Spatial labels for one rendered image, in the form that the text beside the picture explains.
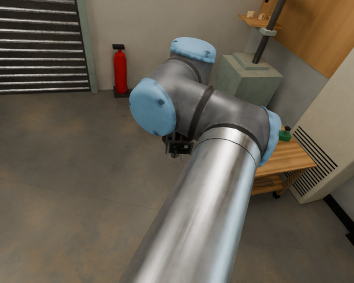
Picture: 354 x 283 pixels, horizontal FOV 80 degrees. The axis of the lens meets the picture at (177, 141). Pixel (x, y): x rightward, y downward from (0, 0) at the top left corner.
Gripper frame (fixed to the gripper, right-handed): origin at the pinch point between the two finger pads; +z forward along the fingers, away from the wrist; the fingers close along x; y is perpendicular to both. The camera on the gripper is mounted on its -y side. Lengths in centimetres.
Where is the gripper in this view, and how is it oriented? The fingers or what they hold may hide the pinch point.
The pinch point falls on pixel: (174, 153)
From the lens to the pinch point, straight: 69.2
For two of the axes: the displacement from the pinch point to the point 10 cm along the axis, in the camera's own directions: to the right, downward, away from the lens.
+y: 0.2, 7.5, -6.7
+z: -1.2, 6.6, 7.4
